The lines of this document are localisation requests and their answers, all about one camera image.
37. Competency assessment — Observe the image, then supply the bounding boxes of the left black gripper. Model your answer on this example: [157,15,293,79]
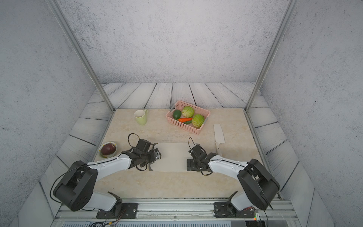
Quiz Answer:
[141,148,163,168]

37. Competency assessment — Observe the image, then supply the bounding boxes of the white grey-rimmed cutting board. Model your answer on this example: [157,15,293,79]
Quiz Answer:
[151,143,192,172]

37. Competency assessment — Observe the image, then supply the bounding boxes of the white ceramic knife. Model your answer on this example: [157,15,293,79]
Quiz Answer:
[214,124,225,156]

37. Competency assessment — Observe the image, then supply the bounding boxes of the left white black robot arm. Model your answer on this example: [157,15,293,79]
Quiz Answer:
[50,139,161,212]

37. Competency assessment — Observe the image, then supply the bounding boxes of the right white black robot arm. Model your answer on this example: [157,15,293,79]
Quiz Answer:
[189,144,280,211]

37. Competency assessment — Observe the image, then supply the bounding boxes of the dark red onion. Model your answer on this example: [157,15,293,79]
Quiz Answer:
[100,143,117,156]

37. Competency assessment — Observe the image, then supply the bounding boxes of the light green mug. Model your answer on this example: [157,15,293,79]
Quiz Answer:
[134,109,148,125]

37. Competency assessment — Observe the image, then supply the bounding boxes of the green cabbage front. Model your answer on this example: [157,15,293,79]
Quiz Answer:
[192,114,205,129]

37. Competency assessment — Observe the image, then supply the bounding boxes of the green cabbage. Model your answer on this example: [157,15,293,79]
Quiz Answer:
[181,106,195,118]
[192,114,205,129]

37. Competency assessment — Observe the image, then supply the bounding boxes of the small plate with rim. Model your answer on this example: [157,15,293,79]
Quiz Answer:
[98,142,117,158]

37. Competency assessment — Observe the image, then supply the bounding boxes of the orange carrot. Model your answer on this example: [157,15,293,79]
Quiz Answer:
[178,118,192,123]

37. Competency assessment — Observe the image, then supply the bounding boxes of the green cabbage back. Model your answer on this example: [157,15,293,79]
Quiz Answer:
[181,106,195,118]

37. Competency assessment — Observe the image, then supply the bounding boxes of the dark green avocado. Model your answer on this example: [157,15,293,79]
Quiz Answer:
[173,110,182,120]

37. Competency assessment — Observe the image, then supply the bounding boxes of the pink plastic basket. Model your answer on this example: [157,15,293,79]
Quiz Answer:
[165,100,210,135]

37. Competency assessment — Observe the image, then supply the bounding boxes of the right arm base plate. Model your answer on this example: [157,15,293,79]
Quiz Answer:
[213,201,255,218]

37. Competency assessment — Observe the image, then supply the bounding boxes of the aluminium mounting rail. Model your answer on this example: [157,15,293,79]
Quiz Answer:
[51,198,301,227]

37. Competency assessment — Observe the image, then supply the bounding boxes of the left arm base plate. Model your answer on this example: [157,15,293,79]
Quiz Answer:
[96,201,139,219]

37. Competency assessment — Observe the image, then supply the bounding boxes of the right aluminium frame post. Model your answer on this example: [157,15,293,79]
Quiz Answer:
[245,0,298,113]

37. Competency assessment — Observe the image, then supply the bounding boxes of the aluminium frame post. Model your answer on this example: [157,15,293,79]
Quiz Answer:
[245,0,298,113]
[46,0,115,113]

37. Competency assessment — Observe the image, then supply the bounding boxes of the left aluminium frame post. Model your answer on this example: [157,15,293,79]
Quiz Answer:
[46,0,115,113]

